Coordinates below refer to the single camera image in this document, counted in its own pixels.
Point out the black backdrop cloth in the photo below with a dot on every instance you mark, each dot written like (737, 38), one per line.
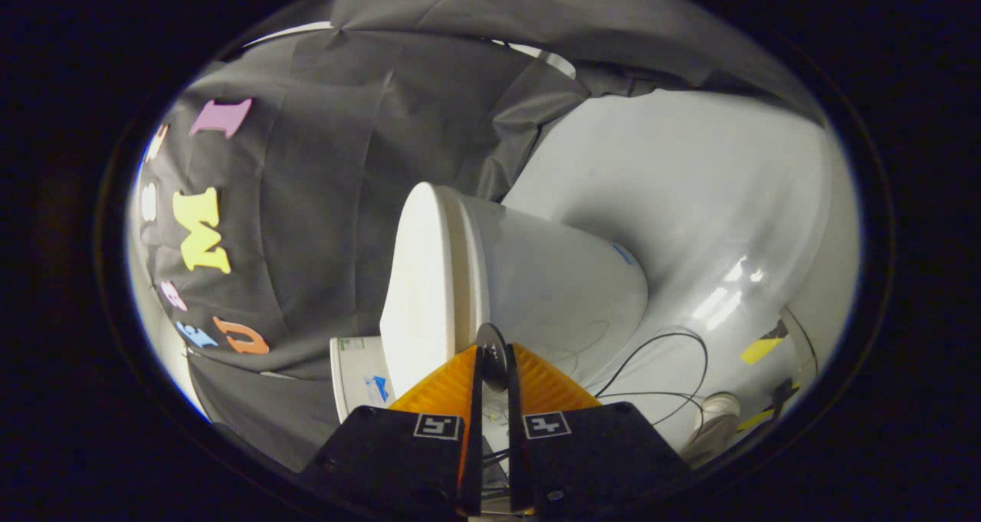
(322, 200)

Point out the yellow black tape strip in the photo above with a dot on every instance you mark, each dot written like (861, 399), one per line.
(762, 347)

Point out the white toilet lid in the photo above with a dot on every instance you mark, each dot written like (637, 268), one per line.
(418, 292)

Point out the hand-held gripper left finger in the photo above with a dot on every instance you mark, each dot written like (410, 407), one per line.
(398, 461)

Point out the white ceramic toilet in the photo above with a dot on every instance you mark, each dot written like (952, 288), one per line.
(559, 277)

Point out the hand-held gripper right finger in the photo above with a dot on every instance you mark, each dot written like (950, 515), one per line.
(590, 453)

